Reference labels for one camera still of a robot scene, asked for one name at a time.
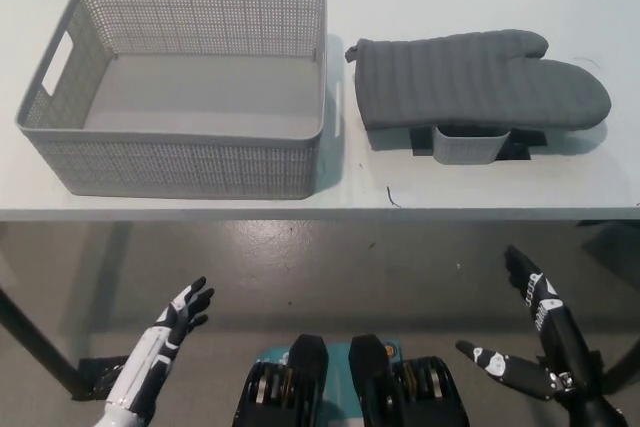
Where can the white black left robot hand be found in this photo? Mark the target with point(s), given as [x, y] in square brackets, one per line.
[150, 352]

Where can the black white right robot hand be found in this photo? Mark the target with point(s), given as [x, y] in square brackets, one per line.
[565, 347]

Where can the dark grey oven glove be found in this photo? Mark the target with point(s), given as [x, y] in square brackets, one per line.
[475, 82]

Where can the small grey perforated container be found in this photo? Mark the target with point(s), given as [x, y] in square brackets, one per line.
[465, 152]

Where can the black teal robot torso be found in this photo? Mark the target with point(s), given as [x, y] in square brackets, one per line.
[310, 377]

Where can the short black thread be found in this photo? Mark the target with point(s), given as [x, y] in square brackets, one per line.
[391, 197]

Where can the large grey perforated basket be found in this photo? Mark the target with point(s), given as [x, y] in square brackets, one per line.
[200, 97]

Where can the thin curved black thread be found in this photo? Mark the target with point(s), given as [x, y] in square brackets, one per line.
[592, 60]

